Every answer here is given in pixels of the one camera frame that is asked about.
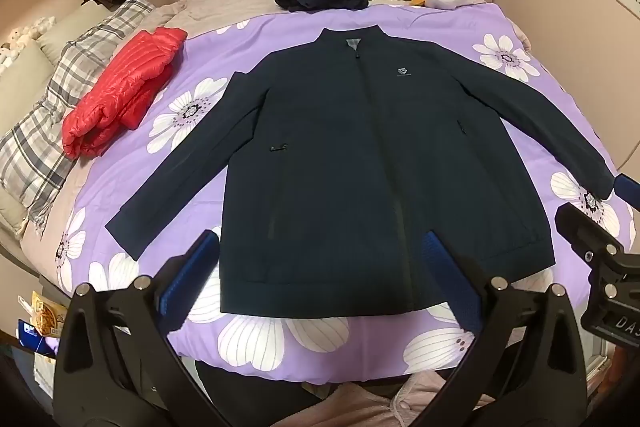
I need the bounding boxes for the person's black trousers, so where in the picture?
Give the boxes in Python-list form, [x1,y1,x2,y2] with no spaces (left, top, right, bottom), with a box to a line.
[195,359,331,427]

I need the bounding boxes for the navy zip jacket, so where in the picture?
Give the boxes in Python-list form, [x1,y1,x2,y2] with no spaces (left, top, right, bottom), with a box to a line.
[105,24,617,320]

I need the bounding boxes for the blue packet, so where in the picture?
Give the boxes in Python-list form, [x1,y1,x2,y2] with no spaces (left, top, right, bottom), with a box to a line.
[16,318,58,358]

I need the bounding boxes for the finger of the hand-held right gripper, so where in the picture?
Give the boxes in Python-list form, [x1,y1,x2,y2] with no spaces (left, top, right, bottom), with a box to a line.
[614,173,640,211]

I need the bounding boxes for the white fluffy toy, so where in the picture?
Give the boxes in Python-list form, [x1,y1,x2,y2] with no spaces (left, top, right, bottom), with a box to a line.
[0,14,56,68]

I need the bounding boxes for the red down jacket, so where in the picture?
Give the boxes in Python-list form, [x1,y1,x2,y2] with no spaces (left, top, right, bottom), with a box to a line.
[62,27,188,159]

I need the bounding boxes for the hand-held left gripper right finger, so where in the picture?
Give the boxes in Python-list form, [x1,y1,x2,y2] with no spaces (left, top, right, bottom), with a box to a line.
[422,229,588,427]

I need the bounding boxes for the purple floral blanket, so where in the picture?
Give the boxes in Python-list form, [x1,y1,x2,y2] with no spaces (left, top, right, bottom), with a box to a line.
[55,0,638,375]

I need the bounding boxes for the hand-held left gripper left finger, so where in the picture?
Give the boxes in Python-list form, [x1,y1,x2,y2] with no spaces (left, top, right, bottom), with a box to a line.
[52,229,222,427]

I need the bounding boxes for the yellow snack packet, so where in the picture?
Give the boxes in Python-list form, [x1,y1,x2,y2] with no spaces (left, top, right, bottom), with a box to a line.
[30,289,68,338]

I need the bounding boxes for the beige pillow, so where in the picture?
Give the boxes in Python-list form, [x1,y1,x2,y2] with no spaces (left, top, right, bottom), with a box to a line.
[0,39,56,148]
[37,0,136,62]

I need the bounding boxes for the grey plaid pillow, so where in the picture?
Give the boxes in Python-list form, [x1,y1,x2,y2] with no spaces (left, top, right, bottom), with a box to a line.
[0,0,173,228]

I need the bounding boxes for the person's pink top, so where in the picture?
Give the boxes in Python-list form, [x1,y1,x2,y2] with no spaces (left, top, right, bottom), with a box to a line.
[315,369,496,427]

